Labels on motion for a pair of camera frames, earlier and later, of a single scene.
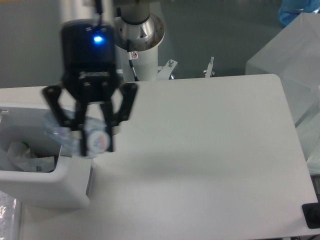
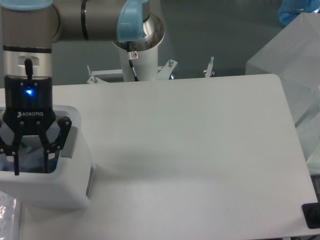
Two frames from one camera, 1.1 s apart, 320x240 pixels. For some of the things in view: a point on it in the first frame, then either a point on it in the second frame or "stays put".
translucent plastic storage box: x=293 y=55 stays put
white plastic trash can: x=67 y=186 stays put
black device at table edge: x=311 y=213 stays put
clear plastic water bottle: x=87 y=136 to x=31 y=162
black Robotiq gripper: x=89 y=75 to x=28 y=111
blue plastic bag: x=289 y=9 stays put
